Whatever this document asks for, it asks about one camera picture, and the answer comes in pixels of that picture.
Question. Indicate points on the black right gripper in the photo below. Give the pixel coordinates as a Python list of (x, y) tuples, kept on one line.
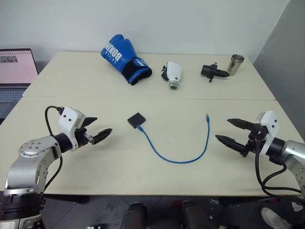
[(255, 139)]

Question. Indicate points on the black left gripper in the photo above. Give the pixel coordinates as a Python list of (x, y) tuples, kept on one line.
[(82, 138)]

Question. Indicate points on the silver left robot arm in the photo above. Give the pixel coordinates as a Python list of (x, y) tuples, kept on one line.
[(31, 152)]

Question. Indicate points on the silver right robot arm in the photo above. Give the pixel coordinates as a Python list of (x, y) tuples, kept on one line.
[(293, 150)]

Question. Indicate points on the small black box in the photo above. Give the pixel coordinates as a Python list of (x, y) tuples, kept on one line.
[(136, 119)]

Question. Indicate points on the steel cup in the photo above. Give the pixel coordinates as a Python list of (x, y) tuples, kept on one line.
[(234, 65)]

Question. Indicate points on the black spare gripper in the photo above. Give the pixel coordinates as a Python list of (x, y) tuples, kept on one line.
[(209, 70)]

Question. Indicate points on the blue boxing glove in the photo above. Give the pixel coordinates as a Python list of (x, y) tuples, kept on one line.
[(119, 52)]

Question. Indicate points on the dark rounded shape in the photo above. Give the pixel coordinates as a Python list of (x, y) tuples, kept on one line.
[(134, 215), (194, 215)]

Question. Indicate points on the white shoe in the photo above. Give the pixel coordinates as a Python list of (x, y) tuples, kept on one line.
[(274, 218)]

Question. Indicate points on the grey laptop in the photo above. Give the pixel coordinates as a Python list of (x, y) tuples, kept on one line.
[(14, 69)]

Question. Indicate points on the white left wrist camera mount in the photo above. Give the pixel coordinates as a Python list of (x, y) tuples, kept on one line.
[(69, 121)]

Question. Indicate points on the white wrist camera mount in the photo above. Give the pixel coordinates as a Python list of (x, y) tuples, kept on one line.
[(269, 124), (69, 121)]

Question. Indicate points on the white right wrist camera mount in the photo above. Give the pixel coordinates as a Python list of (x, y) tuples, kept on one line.
[(269, 124)]

